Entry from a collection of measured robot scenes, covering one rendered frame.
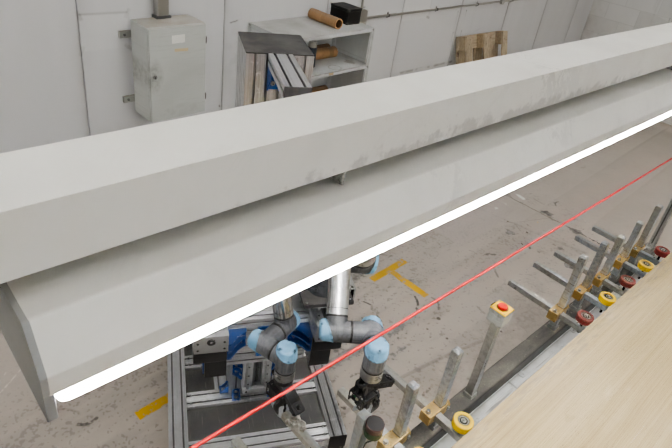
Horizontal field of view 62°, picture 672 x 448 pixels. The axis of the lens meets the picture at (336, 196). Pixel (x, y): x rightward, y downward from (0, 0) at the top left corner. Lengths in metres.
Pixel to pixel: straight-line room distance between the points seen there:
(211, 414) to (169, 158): 2.70
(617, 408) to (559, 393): 0.23
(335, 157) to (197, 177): 0.14
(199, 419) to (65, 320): 2.65
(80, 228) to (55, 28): 3.24
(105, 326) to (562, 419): 2.23
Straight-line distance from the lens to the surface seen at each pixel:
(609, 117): 0.99
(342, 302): 1.92
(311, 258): 0.50
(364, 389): 1.98
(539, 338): 3.13
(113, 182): 0.38
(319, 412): 3.10
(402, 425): 2.22
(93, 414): 3.41
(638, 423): 2.69
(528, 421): 2.45
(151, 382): 3.49
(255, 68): 2.09
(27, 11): 3.54
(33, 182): 0.39
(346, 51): 4.79
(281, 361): 2.04
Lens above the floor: 2.66
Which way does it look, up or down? 31 degrees down
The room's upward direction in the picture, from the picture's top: 9 degrees clockwise
